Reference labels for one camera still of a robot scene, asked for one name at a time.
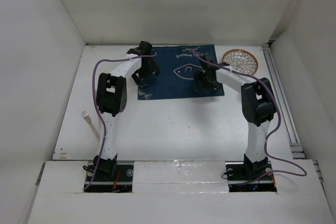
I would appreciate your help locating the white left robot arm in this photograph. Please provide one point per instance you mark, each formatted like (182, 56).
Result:
(111, 100)

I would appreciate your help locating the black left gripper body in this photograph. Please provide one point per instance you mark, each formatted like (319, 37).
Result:
(145, 71)

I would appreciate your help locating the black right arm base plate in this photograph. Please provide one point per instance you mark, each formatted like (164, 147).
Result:
(241, 181)

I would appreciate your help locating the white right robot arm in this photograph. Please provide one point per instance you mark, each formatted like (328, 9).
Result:
(258, 108)

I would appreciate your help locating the pink handled fork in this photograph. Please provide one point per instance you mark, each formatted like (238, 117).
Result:
(88, 120)

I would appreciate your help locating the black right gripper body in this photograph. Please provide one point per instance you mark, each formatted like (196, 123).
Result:
(201, 75)

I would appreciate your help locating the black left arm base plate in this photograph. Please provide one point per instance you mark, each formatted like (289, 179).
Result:
(121, 182)

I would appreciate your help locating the floral patterned ceramic bowl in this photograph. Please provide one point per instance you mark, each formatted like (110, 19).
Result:
(241, 61)

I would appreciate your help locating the aluminium rail on right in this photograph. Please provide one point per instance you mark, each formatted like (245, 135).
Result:
(287, 130)

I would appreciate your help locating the dark blue cloth placemat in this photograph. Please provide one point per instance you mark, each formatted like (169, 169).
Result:
(175, 81)

